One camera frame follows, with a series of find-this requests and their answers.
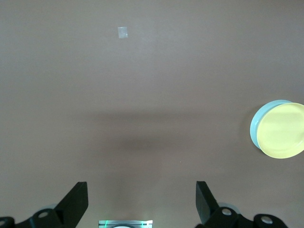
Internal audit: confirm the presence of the pale green plate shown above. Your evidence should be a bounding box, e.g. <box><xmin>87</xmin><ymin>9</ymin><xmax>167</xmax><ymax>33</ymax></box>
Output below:
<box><xmin>249</xmin><ymin>99</ymin><xmax>294</xmax><ymax>151</ymax></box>

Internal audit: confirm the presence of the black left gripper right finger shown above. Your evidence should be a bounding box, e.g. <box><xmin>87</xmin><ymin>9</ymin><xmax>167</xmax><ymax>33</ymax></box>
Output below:
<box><xmin>196</xmin><ymin>180</ymin><xmax>289</xmax><ymax>228</ymax></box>

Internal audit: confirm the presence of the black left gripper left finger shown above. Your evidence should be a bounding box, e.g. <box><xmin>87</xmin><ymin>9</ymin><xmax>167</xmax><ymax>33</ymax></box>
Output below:
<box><xmin>0</xmin><ymin>181</ymin><xmax>89</xmax><ymax>228</ymax></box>

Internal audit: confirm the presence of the yellow plate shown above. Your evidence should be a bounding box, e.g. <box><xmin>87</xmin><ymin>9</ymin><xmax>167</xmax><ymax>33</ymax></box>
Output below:
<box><xmin>256</xmin><ymin>102</ymin><xmax>304</xmax><ymax>159</ymax></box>

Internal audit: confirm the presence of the small clear tape patch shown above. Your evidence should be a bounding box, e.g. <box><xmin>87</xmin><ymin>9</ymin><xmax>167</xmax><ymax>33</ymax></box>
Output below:
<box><xmin>117</xmin><ymin>27</ymin><xmax>129</xmax><ymax>39</ymax></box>

